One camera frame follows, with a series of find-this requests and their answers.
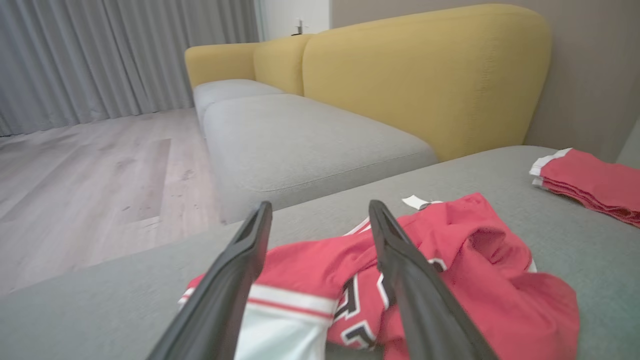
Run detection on large yellow sofa backrest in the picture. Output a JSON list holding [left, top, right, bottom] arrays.
[[302, 4, 552, 162]]

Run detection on red basketball jersey number 23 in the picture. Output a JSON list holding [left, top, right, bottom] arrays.
[[177, 192, 581, 360]]

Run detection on red shorts with white stripe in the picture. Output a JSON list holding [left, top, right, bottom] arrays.
[[529, 147, 640, 229]]

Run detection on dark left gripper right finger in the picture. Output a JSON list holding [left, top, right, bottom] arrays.
[[368, 200, 499, 360]]

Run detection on yellow sofa armrest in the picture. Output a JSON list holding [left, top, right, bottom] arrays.
[[184, 42, 261, 90]]

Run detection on short grey sofa seat cushion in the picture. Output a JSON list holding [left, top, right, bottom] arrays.
[[192, 78, 287, 127]]

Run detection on grey pleated curtain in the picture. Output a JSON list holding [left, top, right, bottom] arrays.
[[0, 0, 261, 137]]

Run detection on narrow yellow sofa backrest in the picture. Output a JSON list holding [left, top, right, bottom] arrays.
[[252, 34, 314, 96]]

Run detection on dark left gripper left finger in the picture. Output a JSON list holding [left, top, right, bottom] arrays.
[[147, 201, 274, 360]]

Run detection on grey upholstered cushion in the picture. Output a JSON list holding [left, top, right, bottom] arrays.
[[616, 117, 640, 169]]

